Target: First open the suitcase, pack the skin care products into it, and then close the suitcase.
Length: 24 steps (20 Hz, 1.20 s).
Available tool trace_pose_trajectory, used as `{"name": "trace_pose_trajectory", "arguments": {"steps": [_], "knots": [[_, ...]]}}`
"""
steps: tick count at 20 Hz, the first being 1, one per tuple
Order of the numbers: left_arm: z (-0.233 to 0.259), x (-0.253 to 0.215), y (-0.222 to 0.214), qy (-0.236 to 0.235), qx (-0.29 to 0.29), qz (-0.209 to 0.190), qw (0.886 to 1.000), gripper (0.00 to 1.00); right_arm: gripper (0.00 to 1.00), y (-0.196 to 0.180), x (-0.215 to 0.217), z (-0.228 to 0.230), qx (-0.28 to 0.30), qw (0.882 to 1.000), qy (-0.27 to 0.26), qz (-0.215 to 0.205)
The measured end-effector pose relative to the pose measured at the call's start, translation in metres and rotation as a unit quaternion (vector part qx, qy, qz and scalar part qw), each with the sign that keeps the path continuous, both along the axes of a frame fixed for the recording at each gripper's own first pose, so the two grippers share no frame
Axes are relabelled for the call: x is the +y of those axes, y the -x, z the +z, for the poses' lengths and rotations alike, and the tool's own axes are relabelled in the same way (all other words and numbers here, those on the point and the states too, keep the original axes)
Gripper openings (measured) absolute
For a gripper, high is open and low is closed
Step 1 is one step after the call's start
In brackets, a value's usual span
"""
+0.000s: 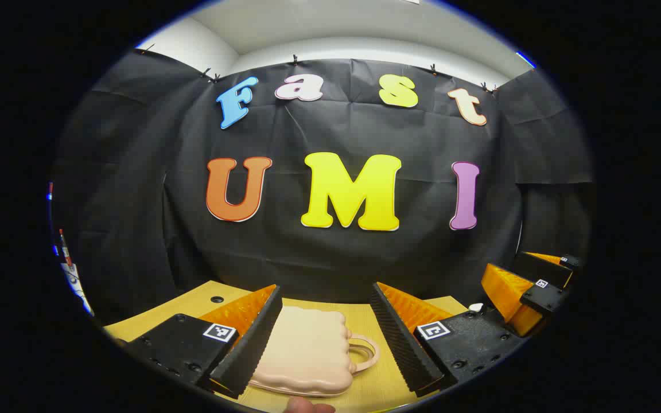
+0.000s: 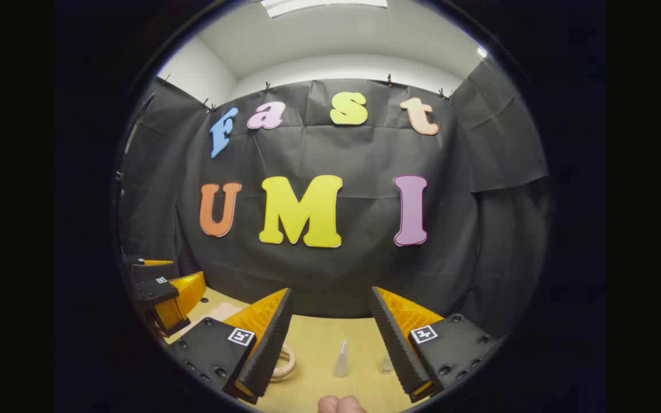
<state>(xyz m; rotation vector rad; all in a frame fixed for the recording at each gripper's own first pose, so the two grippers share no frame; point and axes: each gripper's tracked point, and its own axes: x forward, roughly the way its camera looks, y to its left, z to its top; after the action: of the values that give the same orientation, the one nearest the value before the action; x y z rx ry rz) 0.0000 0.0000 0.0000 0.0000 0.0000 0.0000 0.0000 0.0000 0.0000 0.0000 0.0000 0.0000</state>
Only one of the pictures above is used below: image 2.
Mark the ceiling light panel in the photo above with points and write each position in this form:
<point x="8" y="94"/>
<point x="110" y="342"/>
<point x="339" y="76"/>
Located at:
<point x="325" y="6"/>

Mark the black backdrop cloth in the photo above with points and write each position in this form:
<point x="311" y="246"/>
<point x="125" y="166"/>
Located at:
<point x="319" y="269"/>

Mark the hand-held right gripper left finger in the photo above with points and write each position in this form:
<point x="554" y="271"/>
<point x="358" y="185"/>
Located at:
<point x="267" y="350"/>

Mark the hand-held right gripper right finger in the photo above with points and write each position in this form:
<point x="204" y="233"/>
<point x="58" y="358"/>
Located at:
<point x="396" y="350"/>

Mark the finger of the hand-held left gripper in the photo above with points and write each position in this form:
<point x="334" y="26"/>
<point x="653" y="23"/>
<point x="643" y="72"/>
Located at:
<point x="152" y="291"/>
<point x="152" y="271"/>

